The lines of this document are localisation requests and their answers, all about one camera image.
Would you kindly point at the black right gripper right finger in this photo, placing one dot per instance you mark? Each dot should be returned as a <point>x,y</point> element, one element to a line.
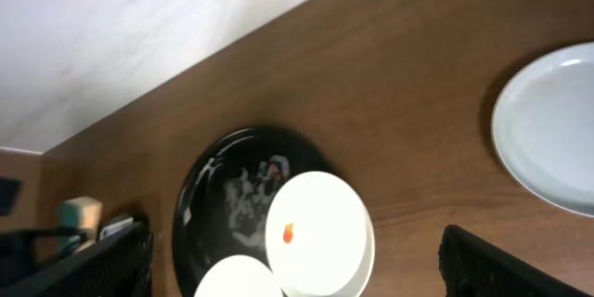
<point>472,267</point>

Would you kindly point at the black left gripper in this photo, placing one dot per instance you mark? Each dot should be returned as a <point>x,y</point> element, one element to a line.
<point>18,250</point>

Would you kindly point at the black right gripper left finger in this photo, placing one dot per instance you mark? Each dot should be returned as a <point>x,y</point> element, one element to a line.
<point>119,265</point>

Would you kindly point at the green yellow sponge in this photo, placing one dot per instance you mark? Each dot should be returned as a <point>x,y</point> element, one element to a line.
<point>82,213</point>

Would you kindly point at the large white plate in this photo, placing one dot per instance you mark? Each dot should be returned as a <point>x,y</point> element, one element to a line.
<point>319,239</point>

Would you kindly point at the grey plate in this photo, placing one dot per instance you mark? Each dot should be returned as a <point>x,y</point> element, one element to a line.
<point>542,128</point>

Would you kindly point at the black rectangular soapy water tray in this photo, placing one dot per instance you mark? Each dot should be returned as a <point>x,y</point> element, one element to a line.
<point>119,223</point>

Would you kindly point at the round black tray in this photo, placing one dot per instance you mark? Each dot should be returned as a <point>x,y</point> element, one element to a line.
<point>223,204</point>

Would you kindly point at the pink plate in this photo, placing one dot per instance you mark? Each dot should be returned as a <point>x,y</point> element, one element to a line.
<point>238,276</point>

